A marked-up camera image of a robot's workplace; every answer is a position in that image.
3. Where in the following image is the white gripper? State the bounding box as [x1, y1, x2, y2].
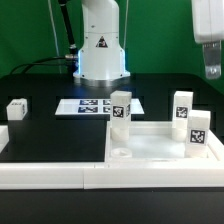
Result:
[191, 0, 224, 80]

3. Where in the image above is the white square tabletop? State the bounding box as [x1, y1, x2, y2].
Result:
[105, 121, 224, 163]

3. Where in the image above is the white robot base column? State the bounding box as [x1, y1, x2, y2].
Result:
[73, 0, 130, 86]

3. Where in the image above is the white U-shaped obstacle fence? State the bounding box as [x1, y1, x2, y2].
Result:
[0, 125, 224, 190]

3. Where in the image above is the white base tag plate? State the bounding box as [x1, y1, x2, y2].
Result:
[55, 98, 144, 116]

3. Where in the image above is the black cable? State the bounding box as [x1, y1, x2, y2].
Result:
[9, 55, 80, 76]

